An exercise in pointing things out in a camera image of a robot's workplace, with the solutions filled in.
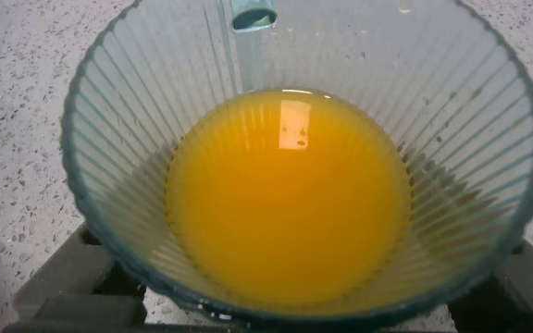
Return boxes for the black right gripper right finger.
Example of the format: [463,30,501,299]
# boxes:
[446,238,533,333]

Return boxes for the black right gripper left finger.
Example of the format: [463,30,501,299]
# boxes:
[1,221,148,333]

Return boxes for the translucent blue ribbed cup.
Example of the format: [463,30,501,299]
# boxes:
[59,0,533,330]

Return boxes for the orange juice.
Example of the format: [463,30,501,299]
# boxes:
[163,89,414,309]

